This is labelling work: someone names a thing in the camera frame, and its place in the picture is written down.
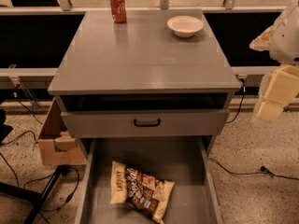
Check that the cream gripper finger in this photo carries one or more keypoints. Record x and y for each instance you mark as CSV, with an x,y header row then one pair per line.
x,y
277,90
262,42

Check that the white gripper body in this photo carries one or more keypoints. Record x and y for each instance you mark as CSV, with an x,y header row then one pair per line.
x,y
286,38

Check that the brown chip bag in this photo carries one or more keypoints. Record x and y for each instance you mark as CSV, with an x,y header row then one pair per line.
x,y
145,193

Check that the grey top drawer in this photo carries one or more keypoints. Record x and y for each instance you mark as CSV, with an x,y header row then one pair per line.
x,y
121,124

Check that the grey open middle drawer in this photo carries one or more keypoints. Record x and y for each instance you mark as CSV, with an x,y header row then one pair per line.
x,y
182,160

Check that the grey drawer cabinet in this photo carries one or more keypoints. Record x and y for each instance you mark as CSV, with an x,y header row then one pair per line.
x,y
141,65

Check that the white paper bowl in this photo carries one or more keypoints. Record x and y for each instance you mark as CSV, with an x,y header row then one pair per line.
x,y
185,26

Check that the red soda can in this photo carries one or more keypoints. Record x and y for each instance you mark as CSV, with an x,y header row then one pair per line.
x,y
118,10

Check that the cardboard box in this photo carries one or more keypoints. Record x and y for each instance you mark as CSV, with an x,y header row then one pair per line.
x,y
56,145

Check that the black tripod stand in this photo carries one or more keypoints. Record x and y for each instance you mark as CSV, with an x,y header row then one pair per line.
x,y
37,199

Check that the black drawer handle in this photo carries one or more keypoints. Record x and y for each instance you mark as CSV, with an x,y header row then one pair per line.
x,y
147,123

